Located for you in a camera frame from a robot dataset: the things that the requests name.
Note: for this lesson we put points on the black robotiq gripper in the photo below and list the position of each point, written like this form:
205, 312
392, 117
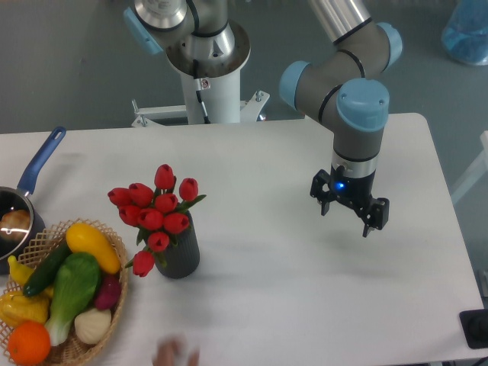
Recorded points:
354, 193

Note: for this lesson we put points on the dark grey ribbed vase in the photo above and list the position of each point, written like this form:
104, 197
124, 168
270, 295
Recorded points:
181, 260

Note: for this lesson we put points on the red tulip bouquet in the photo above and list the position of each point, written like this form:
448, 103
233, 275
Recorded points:
158, 213

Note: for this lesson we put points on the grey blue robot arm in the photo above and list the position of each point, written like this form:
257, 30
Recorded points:
343, 94

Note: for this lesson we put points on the person's hand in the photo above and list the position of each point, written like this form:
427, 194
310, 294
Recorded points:
171, 350

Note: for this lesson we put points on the black device at edge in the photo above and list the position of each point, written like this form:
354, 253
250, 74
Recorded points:
474, 325

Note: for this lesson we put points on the blue plastic bag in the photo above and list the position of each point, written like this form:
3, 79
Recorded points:
465, 35

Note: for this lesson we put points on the yellow squash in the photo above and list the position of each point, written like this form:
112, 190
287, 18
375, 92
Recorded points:
82, 237

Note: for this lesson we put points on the green bok choy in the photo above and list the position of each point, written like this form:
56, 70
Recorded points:
74, 287

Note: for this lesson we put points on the white garlic bulb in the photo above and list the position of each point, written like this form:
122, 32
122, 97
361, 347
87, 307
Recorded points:
92, 325

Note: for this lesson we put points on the dark green cucumber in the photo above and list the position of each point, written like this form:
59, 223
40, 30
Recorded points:
45, 273

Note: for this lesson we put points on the brown bread roll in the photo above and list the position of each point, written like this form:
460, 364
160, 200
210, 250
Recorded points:
15, 225

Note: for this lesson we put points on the yellow banana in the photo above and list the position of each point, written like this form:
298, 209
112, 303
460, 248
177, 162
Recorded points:
19, 274

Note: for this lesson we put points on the yellow bell pepper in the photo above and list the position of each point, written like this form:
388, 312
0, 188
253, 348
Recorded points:
17, 309

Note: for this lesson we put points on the orange fruit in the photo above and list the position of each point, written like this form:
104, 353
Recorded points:
29, 344

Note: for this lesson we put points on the white frame at right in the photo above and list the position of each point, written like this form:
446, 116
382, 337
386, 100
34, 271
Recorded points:
472, 174

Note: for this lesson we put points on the blue handled saucepan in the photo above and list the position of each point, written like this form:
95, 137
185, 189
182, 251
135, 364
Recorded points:
19, 198

